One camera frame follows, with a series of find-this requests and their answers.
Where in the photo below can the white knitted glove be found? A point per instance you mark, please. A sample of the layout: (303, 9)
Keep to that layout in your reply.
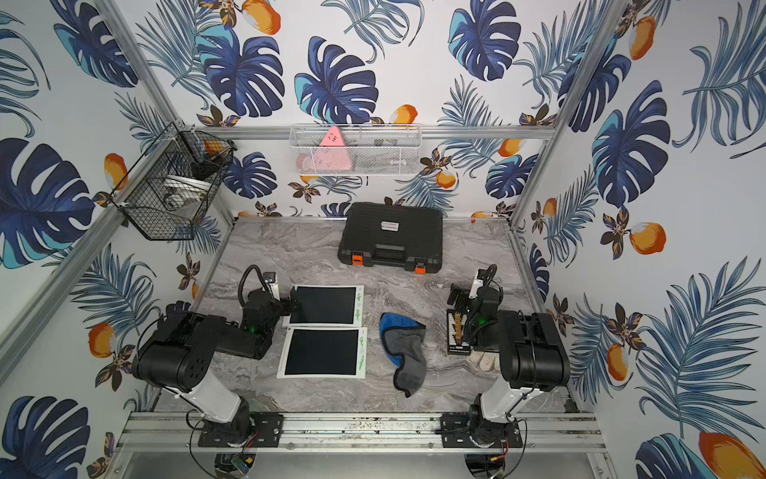
(485, 361)

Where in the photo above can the white drawing tablet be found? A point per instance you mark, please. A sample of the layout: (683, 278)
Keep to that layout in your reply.
(324, 352)
(325, 306)

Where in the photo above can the white mesh wall basket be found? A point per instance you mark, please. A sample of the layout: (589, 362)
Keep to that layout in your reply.
(375, 149)

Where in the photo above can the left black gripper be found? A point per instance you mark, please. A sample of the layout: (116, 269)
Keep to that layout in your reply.
(277, 305)

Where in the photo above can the black plastic tool case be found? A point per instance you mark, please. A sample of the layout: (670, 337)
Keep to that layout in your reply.
(410, 238)

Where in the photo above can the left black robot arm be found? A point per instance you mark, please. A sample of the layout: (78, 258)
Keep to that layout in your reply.
(177, 357)

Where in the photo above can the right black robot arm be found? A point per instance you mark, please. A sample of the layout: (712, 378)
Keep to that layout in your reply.
(527, 349)

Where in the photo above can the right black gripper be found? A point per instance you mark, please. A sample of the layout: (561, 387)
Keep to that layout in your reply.
(463, 297)

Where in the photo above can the blue grey microfibre cloth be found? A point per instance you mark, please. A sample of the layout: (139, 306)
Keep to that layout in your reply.
(402, 339)

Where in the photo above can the pink triangular card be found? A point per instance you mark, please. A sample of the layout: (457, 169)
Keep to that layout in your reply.
(331, 155)

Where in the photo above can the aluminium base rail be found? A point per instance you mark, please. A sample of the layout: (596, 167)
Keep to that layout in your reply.
(375, 433)

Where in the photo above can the black wire basket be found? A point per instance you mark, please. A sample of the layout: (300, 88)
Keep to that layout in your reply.
(179, 176)

